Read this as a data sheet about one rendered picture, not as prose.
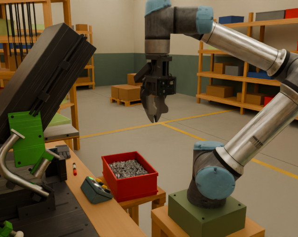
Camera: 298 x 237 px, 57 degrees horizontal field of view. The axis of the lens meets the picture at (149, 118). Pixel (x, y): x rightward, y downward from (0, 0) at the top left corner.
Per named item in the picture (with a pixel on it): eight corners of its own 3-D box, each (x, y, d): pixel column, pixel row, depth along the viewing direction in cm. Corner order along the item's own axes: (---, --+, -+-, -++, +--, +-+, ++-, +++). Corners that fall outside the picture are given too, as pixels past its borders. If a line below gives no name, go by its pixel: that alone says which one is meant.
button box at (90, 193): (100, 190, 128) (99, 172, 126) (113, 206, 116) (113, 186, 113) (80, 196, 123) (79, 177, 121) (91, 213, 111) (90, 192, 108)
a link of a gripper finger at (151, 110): (152, 127, 83) (153, 97, 80) (143, 122, 88) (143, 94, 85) (161, 126, 84) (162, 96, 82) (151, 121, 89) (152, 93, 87)
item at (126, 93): (143, 97, 842) (143, 72, 823) (160, 100, 783) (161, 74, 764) (110, 102, 766) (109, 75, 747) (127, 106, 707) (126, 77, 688)
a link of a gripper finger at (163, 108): (163, 125, 85) (163, 96, 82) (153, 121, 90) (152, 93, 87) (171, 123, 86) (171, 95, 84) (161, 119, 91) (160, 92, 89)
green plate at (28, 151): (44, 159, 117) (36, 111, 116) (47, 161, 110) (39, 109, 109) (14, 165, 111) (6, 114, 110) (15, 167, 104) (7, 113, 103)
